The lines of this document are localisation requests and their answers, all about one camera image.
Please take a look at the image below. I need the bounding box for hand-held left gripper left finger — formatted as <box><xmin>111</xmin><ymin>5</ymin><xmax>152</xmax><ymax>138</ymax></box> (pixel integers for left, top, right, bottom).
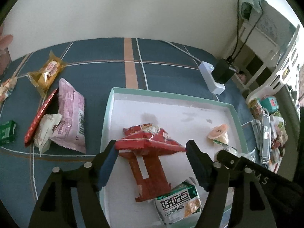
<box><xmin>28</xmin><ymin>140</ymin><xmax>119</xmax><ymax>228</ymax></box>

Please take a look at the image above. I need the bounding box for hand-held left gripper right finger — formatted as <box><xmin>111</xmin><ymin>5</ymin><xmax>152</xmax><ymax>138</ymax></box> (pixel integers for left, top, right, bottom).
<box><xmin>185</xmin><ymin>140</ymin><xmax>278</xmax><ymax>228</ymax></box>

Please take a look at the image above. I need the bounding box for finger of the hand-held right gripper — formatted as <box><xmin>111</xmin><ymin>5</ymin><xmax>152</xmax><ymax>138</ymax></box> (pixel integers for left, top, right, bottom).
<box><xmin>217</xmin><ymin>149</ymin><xmax>243</xmax><ymax>170</ymax></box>

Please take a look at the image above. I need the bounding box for peach pudding cup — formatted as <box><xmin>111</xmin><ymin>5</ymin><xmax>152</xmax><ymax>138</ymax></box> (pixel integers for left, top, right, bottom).
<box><xmin>208</xmin><ymin>124</ymin><xmax>231</xmax><ymax>145</ymax></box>

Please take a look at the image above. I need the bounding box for white green cracker packet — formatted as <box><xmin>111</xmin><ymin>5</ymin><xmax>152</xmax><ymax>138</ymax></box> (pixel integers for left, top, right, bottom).
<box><xmin>155</xmin><ymin>181</ymin><xmax>202</xmax><ymax>225</ymax></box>

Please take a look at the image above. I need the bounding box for red orange striped packet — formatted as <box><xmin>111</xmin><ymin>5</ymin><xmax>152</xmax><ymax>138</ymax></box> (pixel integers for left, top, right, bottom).
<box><xmin>127</xmin><ymin>151</ymin><xmax>172</xmax><ymax>203</ymax></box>

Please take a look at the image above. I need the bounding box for red pictured snack packet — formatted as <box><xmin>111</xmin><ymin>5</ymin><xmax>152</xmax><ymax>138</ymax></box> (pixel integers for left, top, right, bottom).
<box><xmin>115</xmin><ymin>123</ymin><xmax>186</xmax><ymax>158</ymax></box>

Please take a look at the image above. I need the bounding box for teal-rimmed white tray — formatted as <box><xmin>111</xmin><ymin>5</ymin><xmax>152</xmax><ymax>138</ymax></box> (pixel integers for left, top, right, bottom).
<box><xmin>100</xmin><ymin>87</ymin><xmax>249</xmax><ymax>228</ymax></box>

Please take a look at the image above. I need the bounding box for yellow snack packet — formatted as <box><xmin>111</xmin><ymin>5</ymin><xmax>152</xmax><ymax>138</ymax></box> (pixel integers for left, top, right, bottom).
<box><xmin>27</xmin><ymin>50</ymin><xmax>67</xmax><ymax>98</ymax></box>

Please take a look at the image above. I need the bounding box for pink white snack packet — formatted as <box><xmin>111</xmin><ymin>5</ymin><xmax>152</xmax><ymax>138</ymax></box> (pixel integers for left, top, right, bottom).
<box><xmin>0</xmin><ymin>77</ymin><xmax>18</xmax><ymax>102</ymax></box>

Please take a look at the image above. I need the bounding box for pile of assorted small things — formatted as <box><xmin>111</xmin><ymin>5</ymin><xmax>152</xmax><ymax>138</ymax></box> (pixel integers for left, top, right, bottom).
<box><xmin>246</xmin><ymin>95</ymin><xmax>289</xmax><ymax>173</ymax></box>

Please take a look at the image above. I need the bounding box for purple snack packet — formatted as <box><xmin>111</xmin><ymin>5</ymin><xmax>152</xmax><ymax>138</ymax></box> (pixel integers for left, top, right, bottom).
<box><xmin>50</xmin><ymin>78</ymin><xmax>86</xmax><ymax>154</ymax></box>

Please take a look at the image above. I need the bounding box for white wrapped snack packet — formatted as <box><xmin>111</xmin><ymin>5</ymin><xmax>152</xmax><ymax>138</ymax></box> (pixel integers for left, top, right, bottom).
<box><xmin>33</xmin><ymin>113</ymin><xmax>63</xmax><ymax>157</ymax></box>

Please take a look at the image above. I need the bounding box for plain red snack packet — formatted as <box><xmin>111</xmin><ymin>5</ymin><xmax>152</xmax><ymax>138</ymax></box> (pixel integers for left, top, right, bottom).
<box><xmin>24</xmin><ymin>88</ymin><xmax>59</xmax><ymax>148</ymax></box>

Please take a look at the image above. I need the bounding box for black power adapter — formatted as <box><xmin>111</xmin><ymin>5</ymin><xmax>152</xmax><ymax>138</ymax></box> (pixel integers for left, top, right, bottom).
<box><xmin>211</xmin><ymin>59</ymin><xmax>235</xmax><ymax>84</ymax></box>

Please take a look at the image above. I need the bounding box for white power strip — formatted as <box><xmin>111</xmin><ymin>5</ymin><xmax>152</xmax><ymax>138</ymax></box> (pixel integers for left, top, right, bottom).
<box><xmin>199</xmin><ymin>61</ymin><xmax>226</xmax><ymax>95</ymax></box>

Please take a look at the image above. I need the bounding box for green snack packet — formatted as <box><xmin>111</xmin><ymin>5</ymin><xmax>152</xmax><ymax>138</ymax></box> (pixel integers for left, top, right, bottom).
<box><xmin>0</xmin><ymin>120</ymin><xmax>17</xmax><ymax>146</ymax></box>

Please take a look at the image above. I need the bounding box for white storage cart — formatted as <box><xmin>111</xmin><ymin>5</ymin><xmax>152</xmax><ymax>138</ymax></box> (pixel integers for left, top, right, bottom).
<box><xmin>239</xmin><ymin>2</ymin><xmax>302</xmax><ymax>100</ymax></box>

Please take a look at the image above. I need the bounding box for green cloth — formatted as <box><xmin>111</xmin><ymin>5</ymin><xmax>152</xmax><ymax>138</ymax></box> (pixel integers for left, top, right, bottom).
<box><xmin>240</xmin><ymin>0</ymin><xmax>262</xmax><ymax>21</ymax></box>

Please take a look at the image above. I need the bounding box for pink flower bouquet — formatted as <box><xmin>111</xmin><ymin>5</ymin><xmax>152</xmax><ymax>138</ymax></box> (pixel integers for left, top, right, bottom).
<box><xmin>0</xmin><ymin>26</ymin><xmax>14</xmax><ymax>50</ymax></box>

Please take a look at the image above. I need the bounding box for black cable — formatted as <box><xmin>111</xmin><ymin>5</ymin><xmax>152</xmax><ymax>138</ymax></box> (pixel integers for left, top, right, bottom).
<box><xmin>226</xmin><ymin>0</ymin><xmax>264</xmax><ymax>62</ymax></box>

